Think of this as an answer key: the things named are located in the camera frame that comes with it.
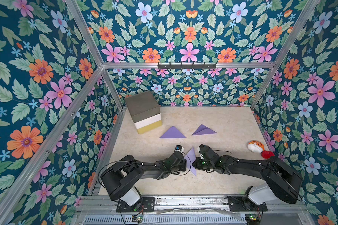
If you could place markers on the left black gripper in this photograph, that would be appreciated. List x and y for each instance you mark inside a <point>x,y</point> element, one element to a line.
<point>183,165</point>

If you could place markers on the grey white yellow block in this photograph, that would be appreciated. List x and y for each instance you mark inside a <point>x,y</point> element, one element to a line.
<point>144,111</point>

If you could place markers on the black hook rail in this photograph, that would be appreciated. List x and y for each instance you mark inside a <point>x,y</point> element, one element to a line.
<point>193,65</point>

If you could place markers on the purple square paper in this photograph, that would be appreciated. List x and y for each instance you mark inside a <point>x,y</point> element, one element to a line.
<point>172,133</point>
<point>203,130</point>

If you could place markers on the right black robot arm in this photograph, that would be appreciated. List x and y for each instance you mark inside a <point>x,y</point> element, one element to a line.
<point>283,180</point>

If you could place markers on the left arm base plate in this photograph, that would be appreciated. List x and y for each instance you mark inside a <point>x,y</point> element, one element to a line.
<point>145,204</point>

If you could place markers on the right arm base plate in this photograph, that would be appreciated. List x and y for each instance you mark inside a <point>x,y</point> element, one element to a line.
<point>243,203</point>

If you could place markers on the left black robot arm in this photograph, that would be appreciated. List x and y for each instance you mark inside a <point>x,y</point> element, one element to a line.
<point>119,179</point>

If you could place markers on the pale purple paper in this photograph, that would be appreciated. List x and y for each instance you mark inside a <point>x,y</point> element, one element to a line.
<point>190,157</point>

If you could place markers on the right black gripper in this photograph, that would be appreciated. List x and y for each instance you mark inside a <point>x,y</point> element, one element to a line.
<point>202,159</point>

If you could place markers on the orange white plush toy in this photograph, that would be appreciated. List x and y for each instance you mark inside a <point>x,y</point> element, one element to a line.
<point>256,146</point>

